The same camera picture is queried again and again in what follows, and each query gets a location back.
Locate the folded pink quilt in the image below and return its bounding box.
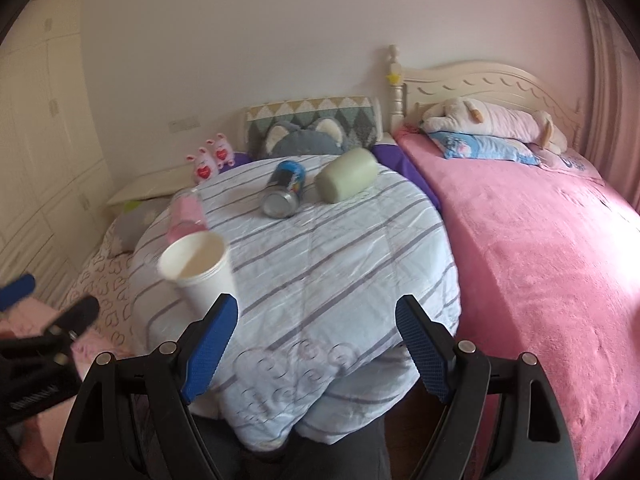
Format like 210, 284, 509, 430
1, 286, 131, 479

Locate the white dog plush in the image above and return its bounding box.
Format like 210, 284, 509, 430
421, 98, 568, 155

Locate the blue cartoon pillow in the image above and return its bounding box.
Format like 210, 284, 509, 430
427, 131, 540, 166

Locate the grey flower pillow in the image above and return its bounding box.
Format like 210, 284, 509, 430
105, 197, 170, 258

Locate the heart pattern bed sheet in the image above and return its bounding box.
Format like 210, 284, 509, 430
62, 249, 132, 353

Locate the pink bunny plush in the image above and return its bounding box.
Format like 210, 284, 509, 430
206, 133, 235, 170
186, 146, 219, 184

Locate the pink fleece blanket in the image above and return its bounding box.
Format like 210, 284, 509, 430
395, 128, 639, 479

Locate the yellow star ornament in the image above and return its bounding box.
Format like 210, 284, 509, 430
386, 73, 402, 86

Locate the blue metal can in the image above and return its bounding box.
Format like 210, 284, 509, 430
262, 160, 306, 219

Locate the front pink bunny plush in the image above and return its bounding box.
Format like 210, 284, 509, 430
186, 146, 219, 184

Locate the wall socket panel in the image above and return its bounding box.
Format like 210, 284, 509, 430
168, 116, 201, 133

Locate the cream wooden headboard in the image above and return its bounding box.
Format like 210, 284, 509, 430
387, 44, 584, 151

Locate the light blue striped quilt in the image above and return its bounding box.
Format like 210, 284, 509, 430
127, 154, 461, 453

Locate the pink glass jar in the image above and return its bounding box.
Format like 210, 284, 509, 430
166, 188, 207, 244

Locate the cream bedside ledge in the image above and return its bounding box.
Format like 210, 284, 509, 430
106, 165, 194, 206

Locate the cream wardrobe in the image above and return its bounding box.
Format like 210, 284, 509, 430
1, 0, 114, 307

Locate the triangle pattern headboard cushion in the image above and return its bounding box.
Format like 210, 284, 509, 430
243, 96, 383, 158

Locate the white plastic cup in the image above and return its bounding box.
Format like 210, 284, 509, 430
157, 231, 239, 316

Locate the pale green cup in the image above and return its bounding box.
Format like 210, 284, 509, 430
314, 148, 378, 204

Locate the rear pink bunny plush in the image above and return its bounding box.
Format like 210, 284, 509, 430
206, 133, 235, 170

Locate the grey bear cushion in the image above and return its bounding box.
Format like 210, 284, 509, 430
260, 118, 347, 158

